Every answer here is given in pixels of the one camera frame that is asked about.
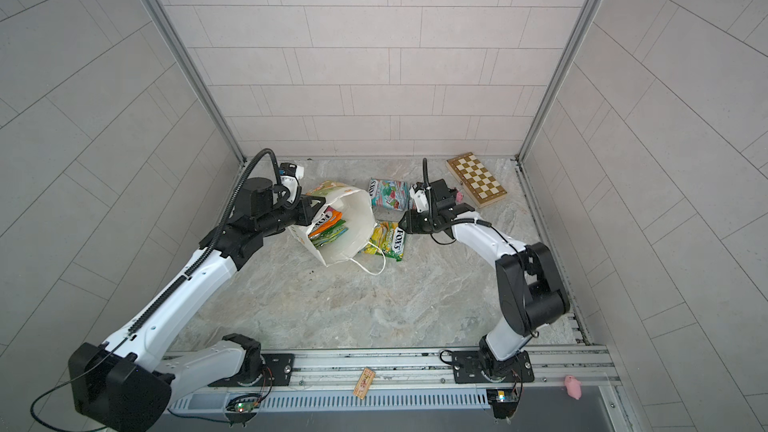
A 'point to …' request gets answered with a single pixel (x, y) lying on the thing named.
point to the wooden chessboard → (479, 183)
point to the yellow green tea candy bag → (388, 238)
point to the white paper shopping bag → (357, 210)
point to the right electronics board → (504, 402)
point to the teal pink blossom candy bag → (389, 193)
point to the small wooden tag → (364, 383)
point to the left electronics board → (244, 406)
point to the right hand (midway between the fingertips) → (403, 223)
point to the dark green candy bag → (330, 233)
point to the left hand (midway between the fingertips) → (331, 196)
